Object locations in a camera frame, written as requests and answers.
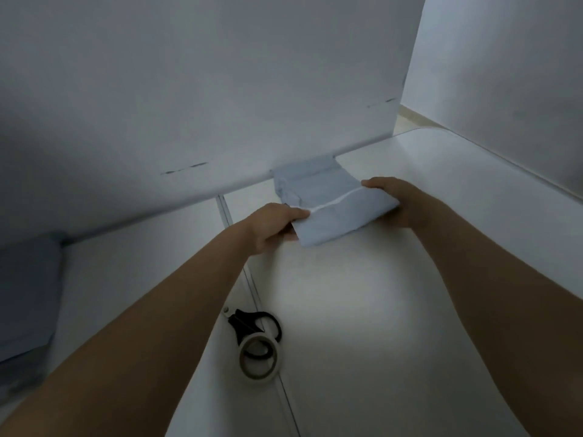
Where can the white tape roll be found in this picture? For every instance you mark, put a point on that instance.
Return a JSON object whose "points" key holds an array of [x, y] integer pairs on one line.
{"points": [[258, 359]]}

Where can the person's right thumb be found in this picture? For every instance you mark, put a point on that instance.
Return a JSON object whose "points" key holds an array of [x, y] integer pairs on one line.
{"points": [[376, 182]]}

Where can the person's left forearm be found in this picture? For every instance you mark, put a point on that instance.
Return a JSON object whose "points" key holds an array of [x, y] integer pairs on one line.
{"points": [[136, 341]]}

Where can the white partition board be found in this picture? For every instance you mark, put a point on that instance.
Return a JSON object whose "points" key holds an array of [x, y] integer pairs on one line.
{"points": [[200, 95]]}

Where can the person's right hand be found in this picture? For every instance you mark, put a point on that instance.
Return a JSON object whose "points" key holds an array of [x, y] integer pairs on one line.
{"points": [[403, 200]]}

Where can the person's left thumb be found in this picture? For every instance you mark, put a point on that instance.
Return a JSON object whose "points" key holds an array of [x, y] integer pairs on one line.
{"points": [[291, 212]]}

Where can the person's right forearm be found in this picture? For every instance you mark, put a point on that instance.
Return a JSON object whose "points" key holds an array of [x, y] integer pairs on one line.
{"points": [[510, 314]]}

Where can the person's left hand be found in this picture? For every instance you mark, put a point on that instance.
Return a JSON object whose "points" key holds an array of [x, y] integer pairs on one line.
{"points": [[268, 225]]}

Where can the light blue cloth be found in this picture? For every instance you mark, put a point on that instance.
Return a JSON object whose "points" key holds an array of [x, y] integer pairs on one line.
{"points": [[339, 209]]}

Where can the stack of blue cloths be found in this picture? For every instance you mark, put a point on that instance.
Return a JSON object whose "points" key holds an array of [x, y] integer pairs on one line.
{"points": [[27, 300]]}

